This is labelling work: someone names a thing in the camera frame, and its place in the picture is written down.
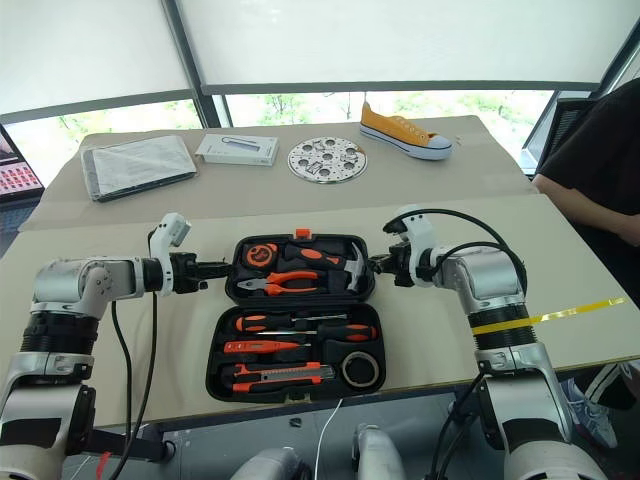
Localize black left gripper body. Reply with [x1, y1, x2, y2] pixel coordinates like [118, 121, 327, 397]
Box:
[170, 252, 210, 295]

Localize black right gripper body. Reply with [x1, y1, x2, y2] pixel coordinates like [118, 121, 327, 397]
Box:
[387, 241, 416, 288]

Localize black orange Phillips screwdriver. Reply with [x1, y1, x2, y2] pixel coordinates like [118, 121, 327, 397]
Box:
[257, 323, 379, 344]

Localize black electrical tape roll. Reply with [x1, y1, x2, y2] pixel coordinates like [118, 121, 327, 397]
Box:
[341, 350, 382, 387]

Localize black tool case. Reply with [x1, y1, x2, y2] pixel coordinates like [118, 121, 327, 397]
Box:
[204, 227, 388, 404]

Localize orange black tape measure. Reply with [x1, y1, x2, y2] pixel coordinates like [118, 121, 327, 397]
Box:
[244, 243, 279, 270]

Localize orange black slotted screwdriver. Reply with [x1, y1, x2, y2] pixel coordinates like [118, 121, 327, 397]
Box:
[235, 313, 349, 334]

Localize steel claw hammer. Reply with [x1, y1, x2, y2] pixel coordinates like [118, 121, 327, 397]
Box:
[284, 243, 373, 293]

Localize orange voltage tester pen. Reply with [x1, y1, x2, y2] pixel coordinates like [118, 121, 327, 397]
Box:
[223, 340, 304, 357]

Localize round perforated metal plate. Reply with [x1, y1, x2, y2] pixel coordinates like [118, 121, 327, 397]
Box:
[286, 136, 369, 187]

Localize white flat product box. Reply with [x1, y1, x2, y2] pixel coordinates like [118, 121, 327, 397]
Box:
[194, 132, 281, 167]

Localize paper sheets in plastic sleeve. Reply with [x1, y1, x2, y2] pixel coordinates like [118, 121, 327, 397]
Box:
[80, 134, 199, 203]

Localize black orange utility knife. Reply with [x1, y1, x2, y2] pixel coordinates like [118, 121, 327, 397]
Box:
[219, 362, 337, 394]

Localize yellow canvas sneaker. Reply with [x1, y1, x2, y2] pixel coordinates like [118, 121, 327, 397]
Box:
[358, 101, 455, 162]

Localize yellow tape strip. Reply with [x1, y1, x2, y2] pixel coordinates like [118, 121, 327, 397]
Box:
[471, 297, 628, 336]

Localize grey rounded robot part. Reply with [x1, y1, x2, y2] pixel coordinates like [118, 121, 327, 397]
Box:
[233, 446, 312, 480]
[351, 423, 407, 480]

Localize computer monitor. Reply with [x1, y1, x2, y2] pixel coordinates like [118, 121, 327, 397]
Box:
[0, 121, 46, 202]

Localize black office chair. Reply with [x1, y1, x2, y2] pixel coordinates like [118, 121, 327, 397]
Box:
[519, 96, 599, 177]

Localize white roller blind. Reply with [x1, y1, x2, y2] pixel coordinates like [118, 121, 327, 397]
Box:
[175, 0, 640, 87]
[0, 0, 199, 118]

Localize person in black shirt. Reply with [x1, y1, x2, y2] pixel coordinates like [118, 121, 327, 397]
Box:
[535, 77, 640, 314]

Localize grey person's sneaker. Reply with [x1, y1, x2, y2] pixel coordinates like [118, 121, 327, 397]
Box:
[558, 376, 620, 450]

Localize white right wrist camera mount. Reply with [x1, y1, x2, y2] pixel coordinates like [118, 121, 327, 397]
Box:
[382, 204, 442, 291]

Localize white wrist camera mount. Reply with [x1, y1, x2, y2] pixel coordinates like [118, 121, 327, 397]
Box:
[382, 204, 442, 291]
[148, 211, 193, 294]

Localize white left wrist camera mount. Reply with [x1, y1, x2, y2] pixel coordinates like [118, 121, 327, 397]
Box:
[148, 211, 193, 294]

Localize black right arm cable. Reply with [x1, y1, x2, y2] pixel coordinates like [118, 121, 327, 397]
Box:
[431, 241, 507, 274]
[421, 208, 530, 301]

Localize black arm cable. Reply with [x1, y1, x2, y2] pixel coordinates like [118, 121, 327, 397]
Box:
[101, 228, 161, 480]
[110, 298, 136, 447]
[431, 241, 507, 274]
[421, 208, 530, 301]

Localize orange handled pliers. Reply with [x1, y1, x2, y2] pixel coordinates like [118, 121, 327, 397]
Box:
[236, 270, 321, 297]

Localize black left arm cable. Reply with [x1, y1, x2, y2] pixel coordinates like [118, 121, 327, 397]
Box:
[101, 228, 161, 480]
[110, 298, 136, 447]

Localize thin white cable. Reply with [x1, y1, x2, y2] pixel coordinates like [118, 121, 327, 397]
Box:
[313, 397, 347, 480]

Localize grey window frame post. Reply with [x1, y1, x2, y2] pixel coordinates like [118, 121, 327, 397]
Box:
[161, 0, 234, 130]

